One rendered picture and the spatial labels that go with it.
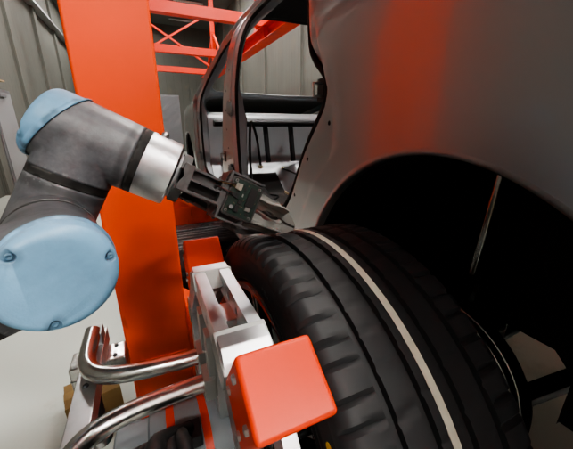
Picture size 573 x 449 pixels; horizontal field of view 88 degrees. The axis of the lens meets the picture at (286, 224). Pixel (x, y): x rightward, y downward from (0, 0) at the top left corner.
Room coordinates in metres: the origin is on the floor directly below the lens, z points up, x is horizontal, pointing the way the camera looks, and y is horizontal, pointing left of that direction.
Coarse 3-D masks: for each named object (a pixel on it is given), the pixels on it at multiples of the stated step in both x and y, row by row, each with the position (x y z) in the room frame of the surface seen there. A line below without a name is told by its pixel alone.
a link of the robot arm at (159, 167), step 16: (160, 144) 0.40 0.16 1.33; (176, 144) 0.42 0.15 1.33; (144, 160) 0.38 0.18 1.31; (160, 160) 0.38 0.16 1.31; (176, 160) 0.39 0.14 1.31; (144, 176) 0.38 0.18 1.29; (160, 176) 0.38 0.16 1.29; (176, 176) 0.40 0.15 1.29; (144, 192) 0.39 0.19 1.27; (160, 192) 0.39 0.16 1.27
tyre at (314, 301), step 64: (256, 256) 0.41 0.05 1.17; (320, 256) 0.40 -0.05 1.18; (384, 256) 0.42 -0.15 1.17; (320, 320) 0.29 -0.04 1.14; (384, 320) 0.30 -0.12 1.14; (448, 320) 0.32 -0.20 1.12; (384, 384) 0.24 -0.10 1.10; (448, 384) 0.26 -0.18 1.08; (384, 448) 0.20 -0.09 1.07; (448, 448) 0.21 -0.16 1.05; (512, 448) 0.23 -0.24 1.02
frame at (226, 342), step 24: (216, 264) 0.49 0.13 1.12; (192, 288) 0.46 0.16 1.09; (216, 288) 0.45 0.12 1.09; (240, 288) 0.40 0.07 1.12; (192, 312) 0.56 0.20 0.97; (216, 312) 0.34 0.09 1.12; (240, 312) 0.35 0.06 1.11; (192, 336) 0.61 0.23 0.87; (216, 336) 0.29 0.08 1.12; (240, 336) 0.29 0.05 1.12; (264, 336) 0.29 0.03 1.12; (216, 360) 0.28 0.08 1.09
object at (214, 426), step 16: (192, 400) 0.39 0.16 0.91; (160, 416) 0.35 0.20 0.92; (176, 416) 0.35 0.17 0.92; (192, 416) 0.35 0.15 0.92; (208, 416) 0.35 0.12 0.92; (128, 432) 0.33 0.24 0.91; (144, 432) 0.33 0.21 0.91; (208, 432) 0.33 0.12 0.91; (224, 432) 0.34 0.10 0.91; (128, 448) 0.31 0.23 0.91; (208, 448) 0.32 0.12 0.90; (224, 448) 0.32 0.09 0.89
